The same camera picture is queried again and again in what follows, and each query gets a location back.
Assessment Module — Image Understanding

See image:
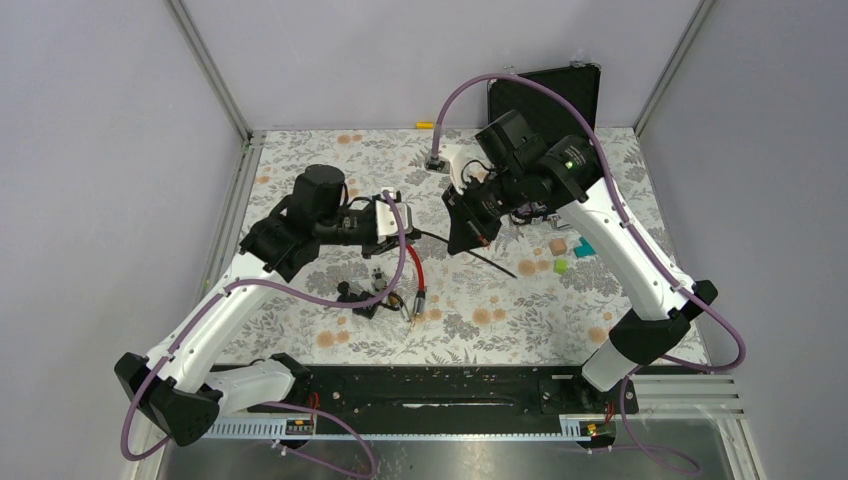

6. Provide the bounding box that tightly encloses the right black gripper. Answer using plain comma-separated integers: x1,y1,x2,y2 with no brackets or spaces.
441,164,527,255

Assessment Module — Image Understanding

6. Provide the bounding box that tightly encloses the red cable lock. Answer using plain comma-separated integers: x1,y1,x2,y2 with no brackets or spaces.
406,245,427,323

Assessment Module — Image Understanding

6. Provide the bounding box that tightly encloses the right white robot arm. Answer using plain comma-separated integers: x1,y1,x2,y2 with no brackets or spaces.
436,111,718,412

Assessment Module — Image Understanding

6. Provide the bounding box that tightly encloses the brass padlock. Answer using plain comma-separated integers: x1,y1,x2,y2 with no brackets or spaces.
372,267,408,319

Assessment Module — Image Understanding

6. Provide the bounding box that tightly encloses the black padlock with keys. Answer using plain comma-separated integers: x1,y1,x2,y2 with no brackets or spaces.
336,281,379,319

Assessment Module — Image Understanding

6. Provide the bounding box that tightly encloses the wooden cube block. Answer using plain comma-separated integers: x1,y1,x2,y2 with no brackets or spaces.
548,238,568,256

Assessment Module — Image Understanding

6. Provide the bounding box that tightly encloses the green cube block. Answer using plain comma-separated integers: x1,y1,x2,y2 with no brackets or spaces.
553,259,569,275

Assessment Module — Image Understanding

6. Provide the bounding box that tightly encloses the teal block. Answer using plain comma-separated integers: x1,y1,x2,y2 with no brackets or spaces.
574,237,596,258

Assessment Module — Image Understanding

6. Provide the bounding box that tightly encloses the black poker chip case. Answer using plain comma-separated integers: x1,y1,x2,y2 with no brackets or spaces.
486,62,603,227

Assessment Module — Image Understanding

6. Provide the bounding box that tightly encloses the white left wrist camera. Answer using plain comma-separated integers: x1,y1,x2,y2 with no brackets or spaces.
374,188,414,243

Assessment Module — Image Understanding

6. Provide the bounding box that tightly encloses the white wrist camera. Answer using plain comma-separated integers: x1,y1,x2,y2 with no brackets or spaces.
423,144,490,195
374,188,414,243

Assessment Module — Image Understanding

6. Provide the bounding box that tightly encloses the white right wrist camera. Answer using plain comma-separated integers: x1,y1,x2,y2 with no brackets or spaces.
423,144,490,195

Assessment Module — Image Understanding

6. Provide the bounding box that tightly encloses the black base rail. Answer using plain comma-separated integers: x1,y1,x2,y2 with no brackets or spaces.
211,362,641,439

